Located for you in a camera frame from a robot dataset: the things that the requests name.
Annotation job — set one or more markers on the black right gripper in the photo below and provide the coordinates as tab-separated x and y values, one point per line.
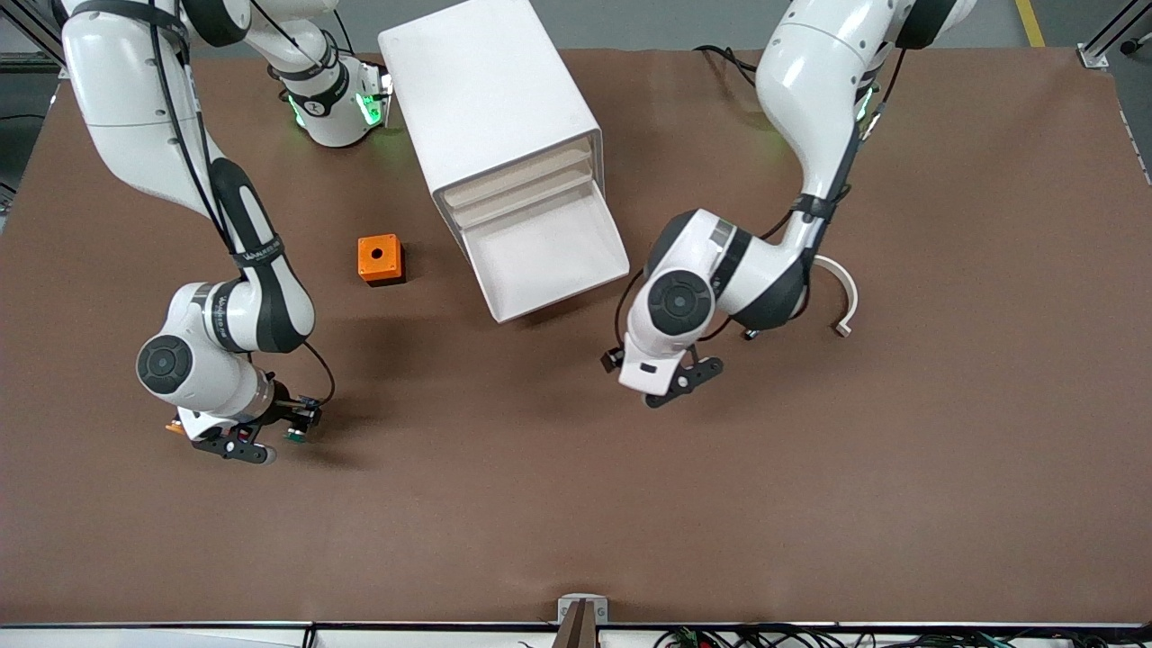
286	408

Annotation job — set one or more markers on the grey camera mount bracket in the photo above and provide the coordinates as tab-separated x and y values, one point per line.
582	621

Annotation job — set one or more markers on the white curved plastic arc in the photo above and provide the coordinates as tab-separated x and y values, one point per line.
850	297

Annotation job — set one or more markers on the white plastic drawer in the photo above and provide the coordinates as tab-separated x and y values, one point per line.
549	261

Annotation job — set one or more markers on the yellow mushroom push button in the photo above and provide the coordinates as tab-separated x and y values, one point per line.
174	428

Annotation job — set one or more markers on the white drawer cabinet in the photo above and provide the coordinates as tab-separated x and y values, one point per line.
486	90

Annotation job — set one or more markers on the orange button enclosure box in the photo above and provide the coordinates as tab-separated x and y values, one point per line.
378	256

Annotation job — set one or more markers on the aluminium frame profile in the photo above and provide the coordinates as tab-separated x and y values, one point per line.
1093	56
27	63

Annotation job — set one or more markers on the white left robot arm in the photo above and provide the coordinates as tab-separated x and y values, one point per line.
810	90

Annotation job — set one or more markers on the white table edge rail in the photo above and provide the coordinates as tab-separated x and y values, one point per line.
180	637

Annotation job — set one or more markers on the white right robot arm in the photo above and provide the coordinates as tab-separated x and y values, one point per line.
117	90

